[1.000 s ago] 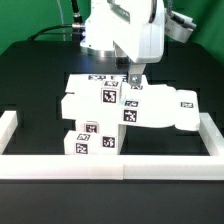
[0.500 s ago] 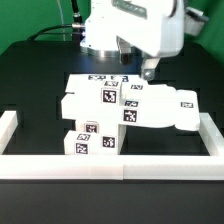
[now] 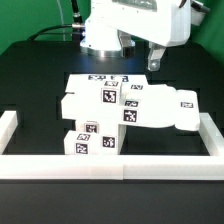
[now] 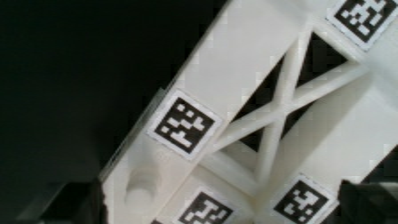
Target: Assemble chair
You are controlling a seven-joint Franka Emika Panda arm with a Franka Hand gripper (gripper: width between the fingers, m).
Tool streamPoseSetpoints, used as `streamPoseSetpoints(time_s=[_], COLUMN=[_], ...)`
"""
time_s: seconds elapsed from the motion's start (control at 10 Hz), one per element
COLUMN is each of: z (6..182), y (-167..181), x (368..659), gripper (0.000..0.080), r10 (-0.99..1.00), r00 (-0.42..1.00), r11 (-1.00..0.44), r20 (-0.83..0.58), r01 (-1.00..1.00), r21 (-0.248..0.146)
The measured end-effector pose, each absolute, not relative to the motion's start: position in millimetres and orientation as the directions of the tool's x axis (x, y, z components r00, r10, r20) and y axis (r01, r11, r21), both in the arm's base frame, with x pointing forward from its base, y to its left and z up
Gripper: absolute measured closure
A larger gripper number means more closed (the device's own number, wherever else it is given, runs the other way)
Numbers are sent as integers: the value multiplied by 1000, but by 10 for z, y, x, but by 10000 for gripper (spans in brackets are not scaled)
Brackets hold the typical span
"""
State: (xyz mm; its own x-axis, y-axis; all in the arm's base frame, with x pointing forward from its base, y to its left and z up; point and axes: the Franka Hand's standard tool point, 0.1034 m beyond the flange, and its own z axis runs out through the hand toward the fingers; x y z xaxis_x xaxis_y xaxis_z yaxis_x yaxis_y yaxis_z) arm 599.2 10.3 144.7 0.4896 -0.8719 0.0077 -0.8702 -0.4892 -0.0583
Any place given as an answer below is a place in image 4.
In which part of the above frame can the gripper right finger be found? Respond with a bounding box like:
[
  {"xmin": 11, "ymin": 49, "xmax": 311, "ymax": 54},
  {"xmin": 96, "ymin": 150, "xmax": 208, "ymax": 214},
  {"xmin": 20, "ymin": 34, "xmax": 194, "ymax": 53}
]
[{"xmin": 338, "ymin": 181, "xmax": 398, "ymax": 224}]

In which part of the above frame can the white chair back frame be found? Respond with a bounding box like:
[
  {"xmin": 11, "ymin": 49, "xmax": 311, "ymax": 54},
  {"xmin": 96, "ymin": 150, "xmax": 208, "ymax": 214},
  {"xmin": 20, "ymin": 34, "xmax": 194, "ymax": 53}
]
[{"xmin": 102, "ymin": 0, "xmax": 398, "ymax": 224}]

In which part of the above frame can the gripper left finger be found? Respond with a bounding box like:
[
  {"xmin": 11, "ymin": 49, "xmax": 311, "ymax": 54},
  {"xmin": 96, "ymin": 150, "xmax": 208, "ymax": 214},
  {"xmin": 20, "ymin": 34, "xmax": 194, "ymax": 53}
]
[{"xmin": 15, "ymin": 182, "xmax": 72, "ymax": 224}]

